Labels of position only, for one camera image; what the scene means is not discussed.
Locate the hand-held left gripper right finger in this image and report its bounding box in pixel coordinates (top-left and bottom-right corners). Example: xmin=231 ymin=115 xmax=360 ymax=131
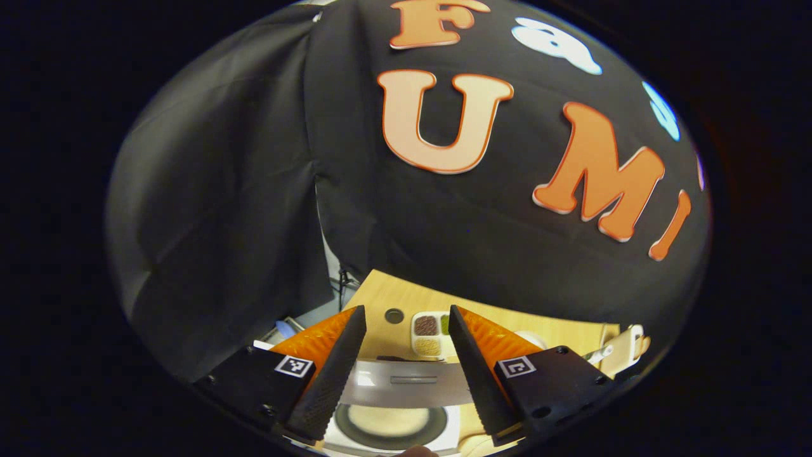
xmin=448 ymin=305 xmax=616 ymax=446

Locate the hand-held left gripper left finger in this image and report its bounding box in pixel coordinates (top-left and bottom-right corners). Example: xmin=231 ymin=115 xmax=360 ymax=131
xmin=192 ymin=305 xmax=368 ymax=445

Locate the white rice mass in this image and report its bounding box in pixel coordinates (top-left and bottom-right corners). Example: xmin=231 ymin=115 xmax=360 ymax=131
xmin=348 ymin=406 xmax=433 ymax=440

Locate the white rice cooker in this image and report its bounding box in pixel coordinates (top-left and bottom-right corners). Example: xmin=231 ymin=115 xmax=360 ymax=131
xmin=320 ymin=358 xmax=475 ymax=456

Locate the white divided seasoning dish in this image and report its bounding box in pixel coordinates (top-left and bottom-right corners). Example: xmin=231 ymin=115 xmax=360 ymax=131
xmin=410 ymin=310 xmax=459 ymax=361

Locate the black tripod stand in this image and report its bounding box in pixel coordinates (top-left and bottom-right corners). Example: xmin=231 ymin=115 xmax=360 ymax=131
xmin=335 ymin=265 xmax=357 ymax=313

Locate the black backdrop cloth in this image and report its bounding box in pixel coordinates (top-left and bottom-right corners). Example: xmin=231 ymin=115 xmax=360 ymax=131
xmin=105 ymin=0 xmax=712 ymax=385

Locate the white toaster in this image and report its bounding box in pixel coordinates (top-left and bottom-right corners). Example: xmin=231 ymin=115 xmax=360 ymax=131
xmin=599 ymin=324 xmax=652 ymax=379

